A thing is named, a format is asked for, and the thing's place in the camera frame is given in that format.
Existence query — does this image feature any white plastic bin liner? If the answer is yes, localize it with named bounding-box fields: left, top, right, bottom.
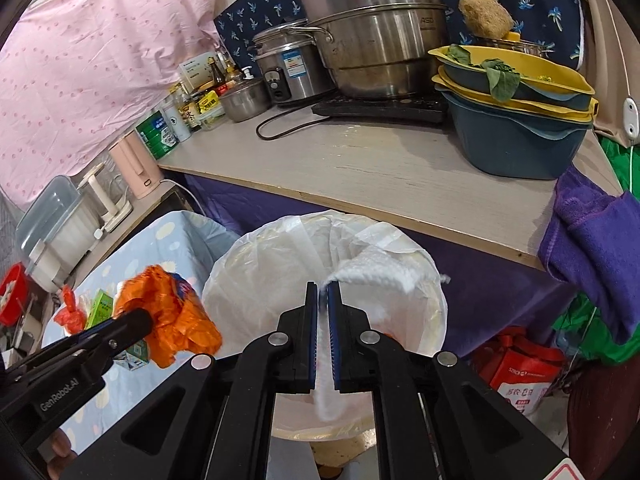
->
left=202, top=212, right=448, bottom=436

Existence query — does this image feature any black power cable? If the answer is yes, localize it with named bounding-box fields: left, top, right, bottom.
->
left=256, top=105, right=326, bottom=141

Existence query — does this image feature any dark soy sauce bottle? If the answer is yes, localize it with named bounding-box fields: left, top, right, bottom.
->
left=207, top=56, right=228, bottom=96

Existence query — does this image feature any green carton box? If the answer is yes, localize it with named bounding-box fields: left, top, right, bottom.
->
left=85, top=289, right=118, bottom=331

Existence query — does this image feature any black induction cooktop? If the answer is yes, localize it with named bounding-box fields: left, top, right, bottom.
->
left=311, top=91, right=451, bottom=126

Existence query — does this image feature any steel rice cooker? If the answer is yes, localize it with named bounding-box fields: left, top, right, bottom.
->
left=248, top=19, right=336, bottom=107

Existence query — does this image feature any small steel lidded pot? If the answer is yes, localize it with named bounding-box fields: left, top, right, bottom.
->
left=218, top=77, right=271, bottom=123

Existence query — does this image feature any red shopping bag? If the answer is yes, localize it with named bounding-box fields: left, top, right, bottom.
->
left=472, top=327, right=566, bottom=416

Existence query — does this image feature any white power cable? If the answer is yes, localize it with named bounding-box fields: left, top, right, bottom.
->
left=162, top=177, right=201, bottom=211

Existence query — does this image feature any white carton box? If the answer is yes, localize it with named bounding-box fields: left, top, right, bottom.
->
left=179, top=52, right=221, bottom=92

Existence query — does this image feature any dark red object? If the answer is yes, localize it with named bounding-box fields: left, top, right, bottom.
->
left=567, top=355, right=640, bottom=471

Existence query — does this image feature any large steel steamer pot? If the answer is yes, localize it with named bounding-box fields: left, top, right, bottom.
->
left=291, top=0, right=461, bottom=101

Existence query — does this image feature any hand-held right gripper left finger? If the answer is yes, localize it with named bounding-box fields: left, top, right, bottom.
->
left=60, top=282, right=321, bottom=480

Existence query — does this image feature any purple table skirt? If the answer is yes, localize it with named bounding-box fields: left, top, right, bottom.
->
left=185, top=172, right=576, bottom=361

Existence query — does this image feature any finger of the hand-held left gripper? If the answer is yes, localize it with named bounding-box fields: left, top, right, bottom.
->
left=12, top=309, right=153, bottom=373

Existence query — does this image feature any small red plastic bag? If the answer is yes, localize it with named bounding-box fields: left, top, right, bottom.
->
left=54, top=285, right=83, bottom=333

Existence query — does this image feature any amber sauce bottle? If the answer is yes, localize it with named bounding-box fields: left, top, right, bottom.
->
left=222, top=52, right=242, bottom=86

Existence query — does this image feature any red plastic bowl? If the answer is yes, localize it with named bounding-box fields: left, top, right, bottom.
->
left=0, top=262, right=28, bottom=326

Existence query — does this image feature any orange plastic bag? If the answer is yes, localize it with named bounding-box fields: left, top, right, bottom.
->
left=114, top=265, right=223, bottom=370

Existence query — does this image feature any white thermos bottle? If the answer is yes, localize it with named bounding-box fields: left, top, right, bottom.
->
left=161, top=96, right=193, bottom=143

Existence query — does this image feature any blue dotted tablecloth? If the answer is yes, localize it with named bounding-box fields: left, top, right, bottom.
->
left=37, top=210, right=242, bottom=466

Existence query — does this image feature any pink electric kettle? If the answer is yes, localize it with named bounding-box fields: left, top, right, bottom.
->
left=109, top=130, right=163, bottom=198

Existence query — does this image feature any tan loofah sponge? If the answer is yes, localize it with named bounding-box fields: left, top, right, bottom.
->
left=458, top=0, right=515, bottom=40

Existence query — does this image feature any purple towel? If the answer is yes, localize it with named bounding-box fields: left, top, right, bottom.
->
left=537, top=167, right=640, bottom=346

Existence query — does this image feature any white glass electric kettle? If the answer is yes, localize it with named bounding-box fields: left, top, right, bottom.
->
left=77, top=165, right=133, bottom=233

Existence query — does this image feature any green tin can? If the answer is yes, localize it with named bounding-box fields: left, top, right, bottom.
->
left=135, top=109, right=182, bottom=162

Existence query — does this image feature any large blue-grey basin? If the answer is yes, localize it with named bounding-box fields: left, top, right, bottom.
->
left=440, top=90, right=594, bottom=181

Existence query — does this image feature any beige curtain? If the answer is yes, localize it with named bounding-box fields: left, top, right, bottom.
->
left=545, top=0, right=640, bottom=141

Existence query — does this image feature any green white drink carton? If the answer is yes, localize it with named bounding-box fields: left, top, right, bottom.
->
left=114, top=340, right=151, bottom=372

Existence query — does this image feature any white paper towel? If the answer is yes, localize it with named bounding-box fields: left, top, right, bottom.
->
left=312, top=254, right=451, bottom=423

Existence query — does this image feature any white cord switch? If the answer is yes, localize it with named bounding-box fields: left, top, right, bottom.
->
left=622, top=99, right=640, bottom=143

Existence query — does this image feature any navy floral cloth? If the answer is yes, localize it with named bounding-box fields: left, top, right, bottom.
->
left=215, top=0, right=586, bottom=73

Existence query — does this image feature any clear plastic food container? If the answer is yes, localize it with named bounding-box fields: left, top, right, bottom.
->
left=197, top=110, right=227, bottom=132

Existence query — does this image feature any pink dotted cloth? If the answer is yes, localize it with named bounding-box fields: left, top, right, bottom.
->
left=0, top=0, right=223, bottom=211

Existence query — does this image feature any person's left hand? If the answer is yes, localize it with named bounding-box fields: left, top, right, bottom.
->
left=41, top=429, right=78, bottom=477

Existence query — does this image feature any steel strainer basket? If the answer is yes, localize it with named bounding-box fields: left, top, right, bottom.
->
left=467, top=35, right=553, bottom=58

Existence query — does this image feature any yellow strainer basin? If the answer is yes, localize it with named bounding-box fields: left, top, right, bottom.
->
left=432, top=75, right=599, bottom=123
left=427, top=45, right=596, bottom=111

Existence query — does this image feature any brown label jar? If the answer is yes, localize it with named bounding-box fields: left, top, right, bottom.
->
left=182, top=95, right=201, bottom=128

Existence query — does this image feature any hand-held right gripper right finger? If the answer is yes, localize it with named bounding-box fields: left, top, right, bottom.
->
left=327, top=280, right=571, bottom=480

